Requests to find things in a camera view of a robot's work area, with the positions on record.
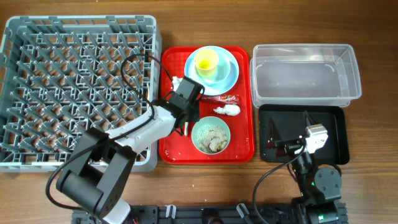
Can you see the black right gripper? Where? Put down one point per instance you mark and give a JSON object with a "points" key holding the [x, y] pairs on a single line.
{"points": [[287, 147]]}

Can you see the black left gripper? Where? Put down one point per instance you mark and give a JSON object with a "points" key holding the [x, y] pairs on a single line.
{"points": [[194, 116]]}

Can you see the green bowl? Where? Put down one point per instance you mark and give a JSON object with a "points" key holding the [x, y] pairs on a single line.
{"points": [[209, 121]]}

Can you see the yellow plastic cup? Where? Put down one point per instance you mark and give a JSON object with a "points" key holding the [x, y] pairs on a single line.
{"points": [[206, 61]]}

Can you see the white plastic spoon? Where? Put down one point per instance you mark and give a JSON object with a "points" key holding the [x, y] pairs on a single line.
{"points": [[186, 124]]}

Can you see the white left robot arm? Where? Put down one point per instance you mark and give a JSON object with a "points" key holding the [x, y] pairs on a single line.
{"points": [[96, 173]]}

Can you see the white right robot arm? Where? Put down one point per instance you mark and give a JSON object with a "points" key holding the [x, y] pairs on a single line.
{"points": [[320, 187]]}

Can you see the black waste tray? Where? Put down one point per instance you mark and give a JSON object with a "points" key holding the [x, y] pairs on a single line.
{"points": [[290, 124]]}

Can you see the grey dishwasher rack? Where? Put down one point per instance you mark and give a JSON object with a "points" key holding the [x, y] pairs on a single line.
{"points": [[62, 75]]}

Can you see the light blue plate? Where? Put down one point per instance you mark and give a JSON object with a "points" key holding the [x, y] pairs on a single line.
{"points": [[189, 71]]}

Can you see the rice and food scraps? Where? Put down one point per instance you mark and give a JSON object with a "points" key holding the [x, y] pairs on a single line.
{"points": [[212, 139]]}

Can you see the red snack wrapper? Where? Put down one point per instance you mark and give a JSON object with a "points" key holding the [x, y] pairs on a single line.
{"points": [[224, 99]]}

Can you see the crumpled white tissue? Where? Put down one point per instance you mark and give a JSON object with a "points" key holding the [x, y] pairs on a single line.
{"points": [[230, 110]]}

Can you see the clear plastic bin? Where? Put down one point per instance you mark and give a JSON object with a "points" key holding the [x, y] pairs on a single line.
{"points": [[304, 74]]}

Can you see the light blue bowl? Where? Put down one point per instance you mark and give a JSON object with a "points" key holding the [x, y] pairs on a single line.
{"points": [[221, 71]]}

